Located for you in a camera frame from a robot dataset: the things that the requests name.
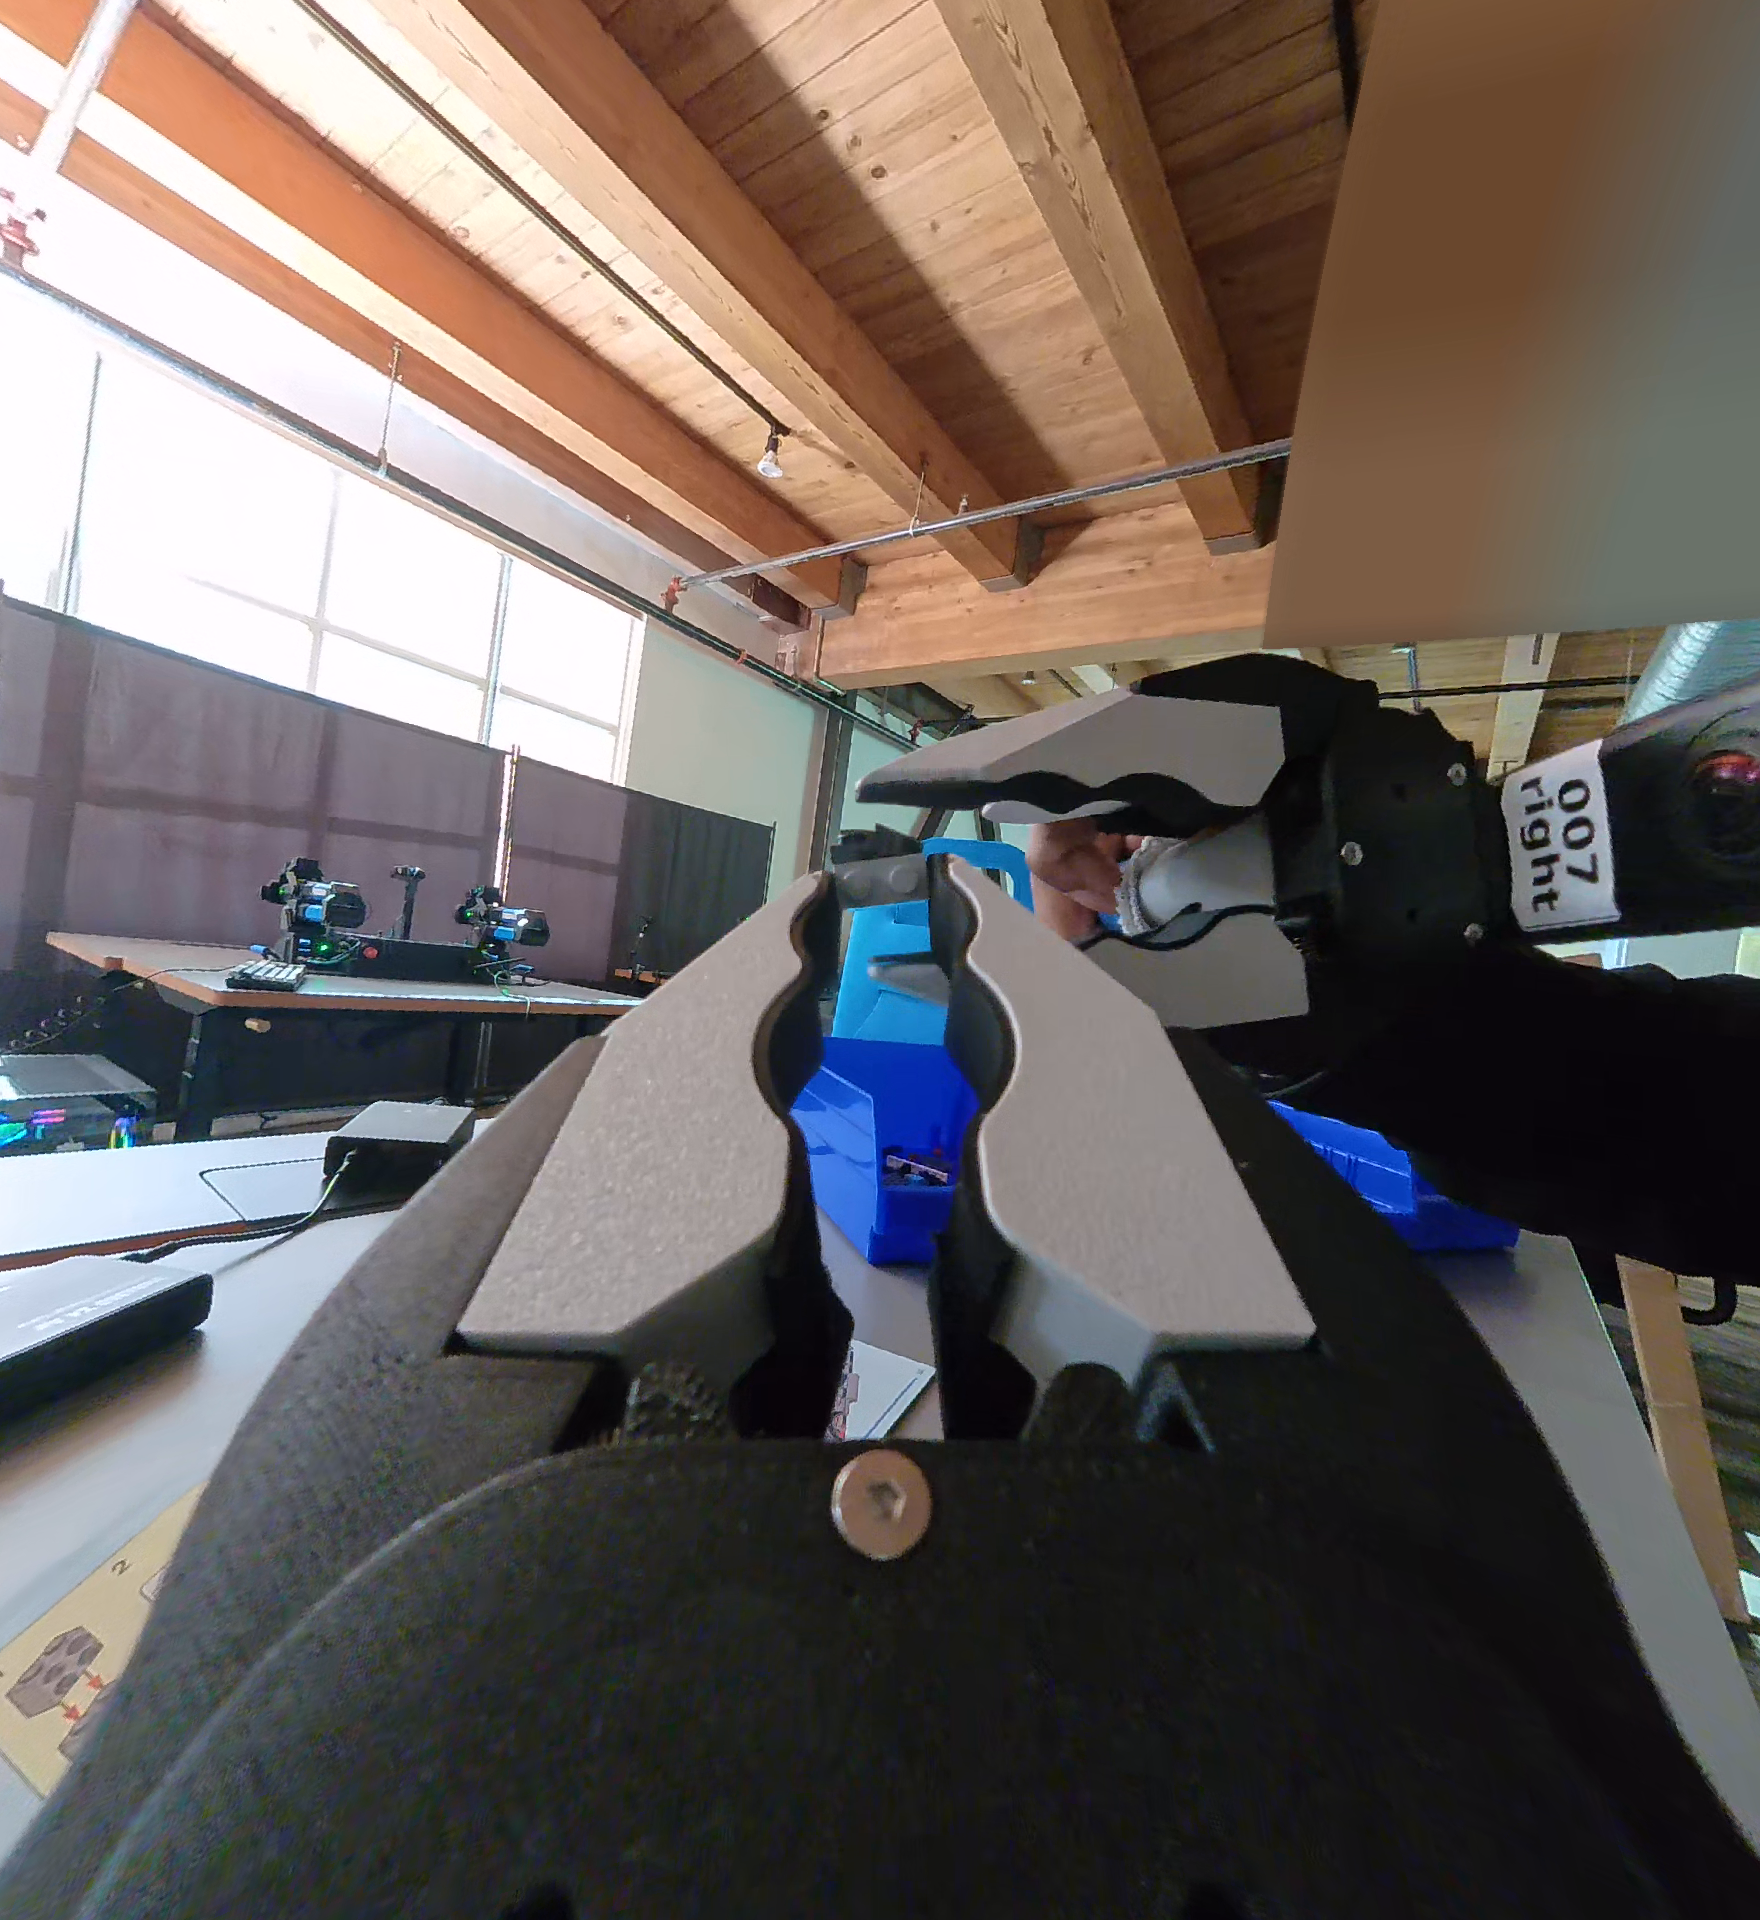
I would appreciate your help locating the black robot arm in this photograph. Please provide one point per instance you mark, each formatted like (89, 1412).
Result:
(508, 921)

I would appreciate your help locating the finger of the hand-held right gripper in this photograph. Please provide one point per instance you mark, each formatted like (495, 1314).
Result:
(1122, 750)
(1229, 985)

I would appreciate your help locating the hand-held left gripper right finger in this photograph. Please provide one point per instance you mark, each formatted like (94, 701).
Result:
(1135, 1188)

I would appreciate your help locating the robot arm with green lights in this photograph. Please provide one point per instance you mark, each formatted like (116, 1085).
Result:
(320, 907)

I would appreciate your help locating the grey toy brick assembly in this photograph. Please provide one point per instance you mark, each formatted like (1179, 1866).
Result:
(884, 883)

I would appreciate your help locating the light blue felt bag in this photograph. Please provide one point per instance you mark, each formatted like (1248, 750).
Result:
(884, 991)

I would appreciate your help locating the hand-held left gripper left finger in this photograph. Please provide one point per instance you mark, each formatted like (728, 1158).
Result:
(627, 1188)

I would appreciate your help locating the pile of loose toy bricks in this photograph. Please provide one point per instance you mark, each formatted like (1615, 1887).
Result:
(914, 1168)

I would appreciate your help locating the silver air duct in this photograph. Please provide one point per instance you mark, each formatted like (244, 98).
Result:
(1716, 666)

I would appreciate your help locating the brown desk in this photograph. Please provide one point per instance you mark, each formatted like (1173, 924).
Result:
(66, 1198)

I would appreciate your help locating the toy instruction booklet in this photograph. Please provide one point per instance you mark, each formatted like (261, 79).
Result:
(41, 1667)

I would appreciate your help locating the black rectangular device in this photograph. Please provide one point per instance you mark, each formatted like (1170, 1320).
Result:
(399, 1136)

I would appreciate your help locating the bright window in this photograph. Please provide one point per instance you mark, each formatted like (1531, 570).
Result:
(225, 508)

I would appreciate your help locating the black power bank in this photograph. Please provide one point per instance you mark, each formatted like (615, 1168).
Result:
(41, 1336)

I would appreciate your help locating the dark hanging panel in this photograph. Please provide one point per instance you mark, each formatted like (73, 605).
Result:
(297, 778)

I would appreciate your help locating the person's right hand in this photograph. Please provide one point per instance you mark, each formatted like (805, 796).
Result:
(1084, 872)

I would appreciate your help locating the wooden background table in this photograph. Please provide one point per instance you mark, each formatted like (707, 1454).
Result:
(371, 991)

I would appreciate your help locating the thin metal ceiling pipe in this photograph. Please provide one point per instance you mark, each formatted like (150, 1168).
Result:
(971, 514)

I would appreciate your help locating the computer with rainbow fans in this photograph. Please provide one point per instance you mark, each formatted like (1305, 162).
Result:
(41, 1104)

